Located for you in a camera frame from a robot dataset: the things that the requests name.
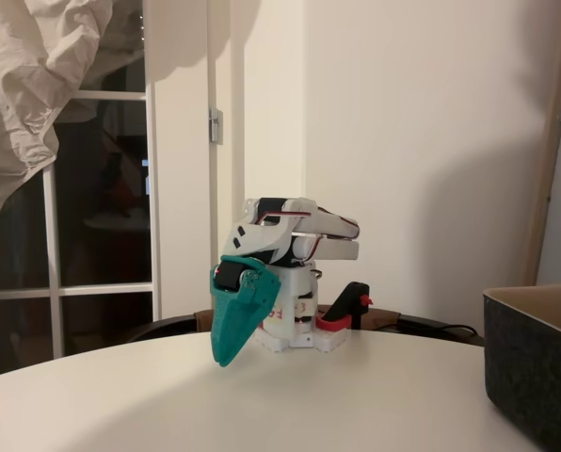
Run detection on dark grey felt basket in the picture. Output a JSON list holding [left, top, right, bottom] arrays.
[[481, 283, 561, 452]]

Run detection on dark wooden chair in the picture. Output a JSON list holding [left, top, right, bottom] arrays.
[[128, 305, 487, 349]]

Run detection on black clamp red jaw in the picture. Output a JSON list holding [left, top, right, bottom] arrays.
[[314, 281, 374, 333]]

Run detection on white glazed door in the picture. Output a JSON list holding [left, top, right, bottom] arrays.
[[0, 0, 245, 380]]

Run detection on metal door hinge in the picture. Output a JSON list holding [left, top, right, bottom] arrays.
[[208, 106, 225, 145]]

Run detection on beige crumpled curtain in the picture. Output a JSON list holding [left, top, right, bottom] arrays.
[[0, 0, 146, 249]]

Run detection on light wooden frame post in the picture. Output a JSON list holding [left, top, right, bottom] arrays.
[[519, 0, 561, 286]]

